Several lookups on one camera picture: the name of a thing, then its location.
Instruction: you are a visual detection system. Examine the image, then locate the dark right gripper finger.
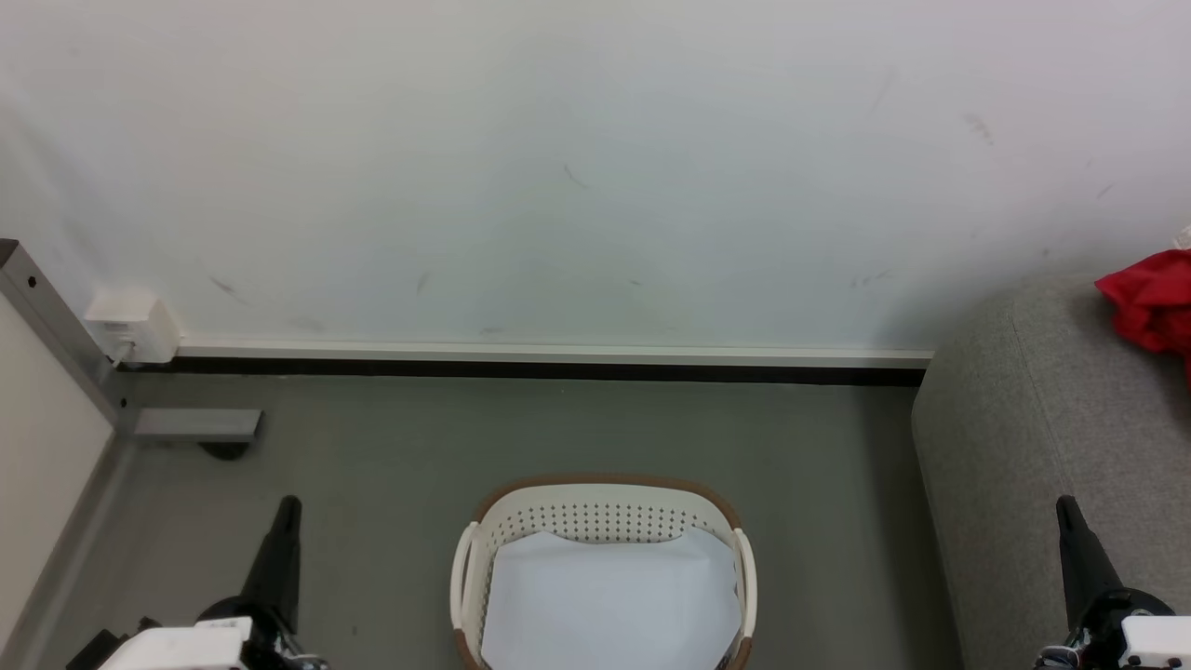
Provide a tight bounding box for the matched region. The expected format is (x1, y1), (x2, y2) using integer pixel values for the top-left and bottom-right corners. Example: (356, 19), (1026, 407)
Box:
(1055, 495), (1124, 631)

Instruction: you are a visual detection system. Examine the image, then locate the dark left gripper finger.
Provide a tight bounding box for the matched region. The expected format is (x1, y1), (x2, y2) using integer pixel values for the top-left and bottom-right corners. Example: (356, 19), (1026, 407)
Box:
(242, 496), (304, 636)

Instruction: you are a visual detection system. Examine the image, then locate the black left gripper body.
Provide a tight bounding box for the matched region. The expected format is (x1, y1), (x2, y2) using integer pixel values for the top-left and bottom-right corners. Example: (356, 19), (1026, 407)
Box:
(195, 599), (328, 670)

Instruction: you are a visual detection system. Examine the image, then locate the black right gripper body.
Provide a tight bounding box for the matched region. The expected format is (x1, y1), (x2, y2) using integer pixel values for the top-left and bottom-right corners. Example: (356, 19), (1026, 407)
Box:
(1036, 588), (1176, 670)

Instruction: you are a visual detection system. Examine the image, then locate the red garment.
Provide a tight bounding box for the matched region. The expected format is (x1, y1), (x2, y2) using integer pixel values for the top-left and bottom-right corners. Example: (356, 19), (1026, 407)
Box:
(1094, 224), (1191, 384)

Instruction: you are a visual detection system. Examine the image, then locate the white perforated laundry basket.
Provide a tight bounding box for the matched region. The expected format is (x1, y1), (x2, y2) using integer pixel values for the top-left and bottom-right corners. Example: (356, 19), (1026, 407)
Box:
(450, 474), (758, 670)

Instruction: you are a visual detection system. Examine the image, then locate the grey fabric sofa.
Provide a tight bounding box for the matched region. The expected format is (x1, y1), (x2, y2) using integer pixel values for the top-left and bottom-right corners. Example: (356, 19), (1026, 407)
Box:
(911, 270), (1191, 670)

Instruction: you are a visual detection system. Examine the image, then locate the beige partition panel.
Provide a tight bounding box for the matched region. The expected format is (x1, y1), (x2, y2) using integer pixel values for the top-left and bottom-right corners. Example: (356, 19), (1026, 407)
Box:
(0, 296), (114, 643)

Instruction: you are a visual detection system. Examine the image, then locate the white cloth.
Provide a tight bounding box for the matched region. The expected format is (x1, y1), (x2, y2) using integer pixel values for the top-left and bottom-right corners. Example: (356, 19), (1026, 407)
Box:
(478, 526), (743, 670)

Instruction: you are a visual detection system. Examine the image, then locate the white and black baseboard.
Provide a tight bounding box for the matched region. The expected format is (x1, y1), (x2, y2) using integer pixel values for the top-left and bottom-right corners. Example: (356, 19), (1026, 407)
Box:
(119, 339), (935, 388)

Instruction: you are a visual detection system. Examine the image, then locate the white wall outlet box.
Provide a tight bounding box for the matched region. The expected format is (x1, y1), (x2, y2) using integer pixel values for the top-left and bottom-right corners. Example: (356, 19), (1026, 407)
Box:
(85, 290), (181, 365)

